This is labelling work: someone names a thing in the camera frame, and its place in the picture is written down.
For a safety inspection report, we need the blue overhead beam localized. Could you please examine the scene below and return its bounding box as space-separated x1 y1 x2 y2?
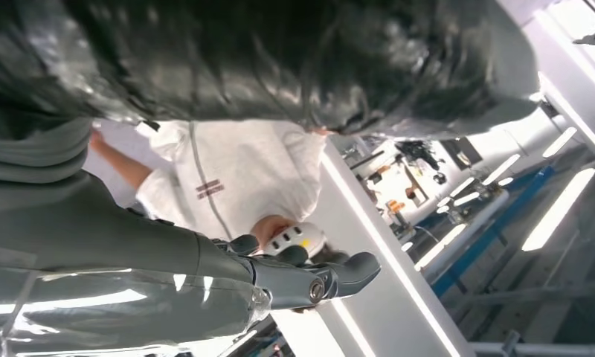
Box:
430 164 556 299

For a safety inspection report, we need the long ceiling light strip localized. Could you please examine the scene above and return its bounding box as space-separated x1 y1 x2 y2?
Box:
521 167 595 252
542 126 579 158
415 224 469 272
482 153 521 187

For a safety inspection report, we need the person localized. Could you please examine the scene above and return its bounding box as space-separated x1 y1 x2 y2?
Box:
83 119 350 265

